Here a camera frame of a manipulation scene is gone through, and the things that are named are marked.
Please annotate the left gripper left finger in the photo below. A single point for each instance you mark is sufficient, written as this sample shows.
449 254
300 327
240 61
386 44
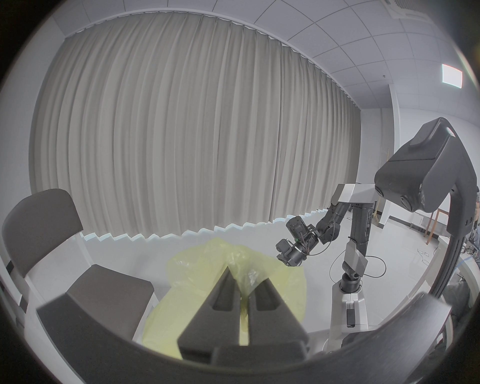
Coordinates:
221 322

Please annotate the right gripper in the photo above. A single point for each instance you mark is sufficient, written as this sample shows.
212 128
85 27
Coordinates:
295 259

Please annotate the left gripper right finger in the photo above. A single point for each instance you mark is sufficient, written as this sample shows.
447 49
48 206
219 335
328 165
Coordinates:
270 326

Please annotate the yellow plastic bag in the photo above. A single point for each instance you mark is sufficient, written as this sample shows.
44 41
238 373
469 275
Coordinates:
195 270

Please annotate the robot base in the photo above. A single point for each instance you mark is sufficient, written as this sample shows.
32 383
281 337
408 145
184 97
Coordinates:
341 318

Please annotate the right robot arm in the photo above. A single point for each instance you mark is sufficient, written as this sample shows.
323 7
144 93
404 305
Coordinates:
360 225

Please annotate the white curtain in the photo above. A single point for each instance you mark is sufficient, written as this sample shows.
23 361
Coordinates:
187 131

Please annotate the grey padded white chair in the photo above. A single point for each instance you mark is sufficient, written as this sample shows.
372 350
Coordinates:
41 225

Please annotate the square ceiling light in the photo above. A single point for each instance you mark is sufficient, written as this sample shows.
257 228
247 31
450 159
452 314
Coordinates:
452 75

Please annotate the ceiling air vent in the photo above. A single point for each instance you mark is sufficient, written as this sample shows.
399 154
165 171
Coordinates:
408 7

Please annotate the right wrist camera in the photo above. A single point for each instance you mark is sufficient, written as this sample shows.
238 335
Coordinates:
283 247

